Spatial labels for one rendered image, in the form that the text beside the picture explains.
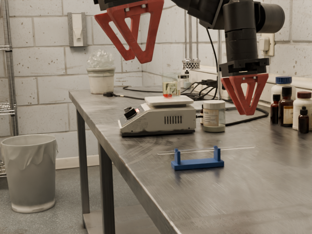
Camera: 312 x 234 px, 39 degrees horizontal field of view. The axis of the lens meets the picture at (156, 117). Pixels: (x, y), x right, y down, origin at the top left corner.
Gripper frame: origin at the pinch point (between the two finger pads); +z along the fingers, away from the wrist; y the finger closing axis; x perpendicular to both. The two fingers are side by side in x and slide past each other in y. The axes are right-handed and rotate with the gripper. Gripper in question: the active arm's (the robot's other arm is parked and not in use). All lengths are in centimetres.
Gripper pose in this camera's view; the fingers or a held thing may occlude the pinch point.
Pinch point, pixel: (246, 110)
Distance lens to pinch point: 83.6
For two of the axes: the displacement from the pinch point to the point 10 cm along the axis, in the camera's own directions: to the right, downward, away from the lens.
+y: -1.3, -0.4, 9.9
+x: -9.9, 1.0, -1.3
